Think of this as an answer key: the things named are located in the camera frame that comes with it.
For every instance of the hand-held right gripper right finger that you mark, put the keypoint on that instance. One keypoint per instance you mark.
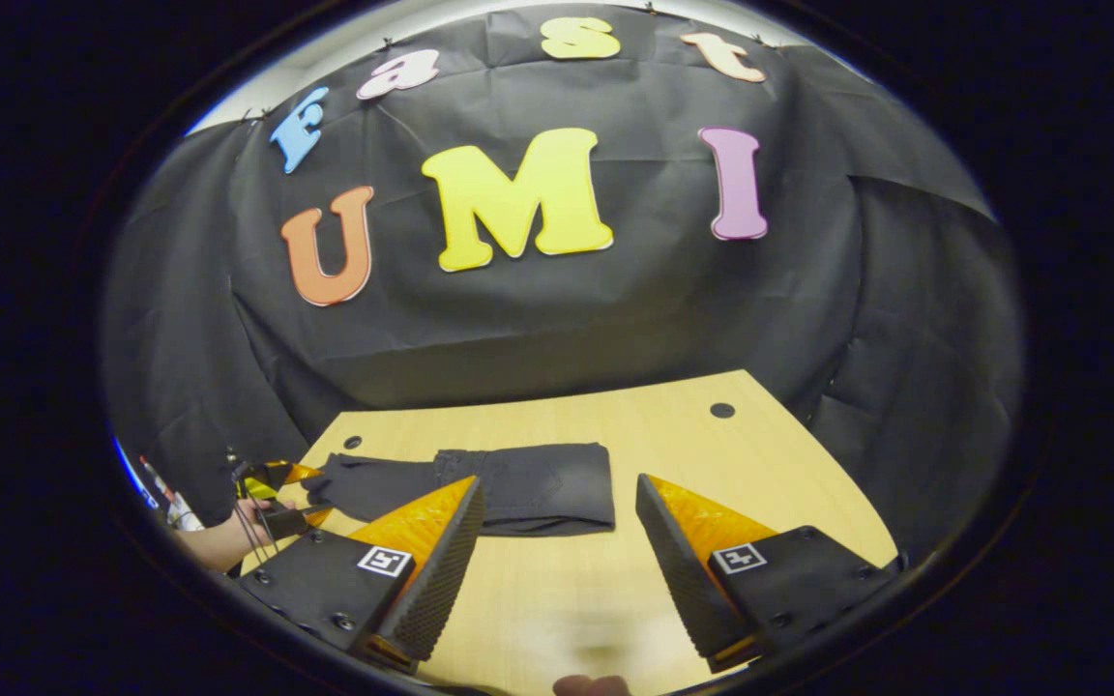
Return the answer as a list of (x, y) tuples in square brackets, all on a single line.
[(678, 580)]

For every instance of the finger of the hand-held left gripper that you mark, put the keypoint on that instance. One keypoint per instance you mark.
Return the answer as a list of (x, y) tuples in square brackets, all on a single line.
[(262, 478), (291, 522)]

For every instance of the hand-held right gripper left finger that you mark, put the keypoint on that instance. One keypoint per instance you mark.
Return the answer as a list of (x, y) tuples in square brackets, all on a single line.
[(441, 580)]

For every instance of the black jeans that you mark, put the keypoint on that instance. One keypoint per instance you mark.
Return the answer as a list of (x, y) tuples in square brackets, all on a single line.
[(538, 483)]

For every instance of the white side desk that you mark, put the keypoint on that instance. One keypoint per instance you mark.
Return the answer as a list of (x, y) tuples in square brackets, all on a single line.
[(185, 512)]

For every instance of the black backdrop cloth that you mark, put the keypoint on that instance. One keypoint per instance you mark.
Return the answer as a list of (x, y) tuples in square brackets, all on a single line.
[(567, 319)]

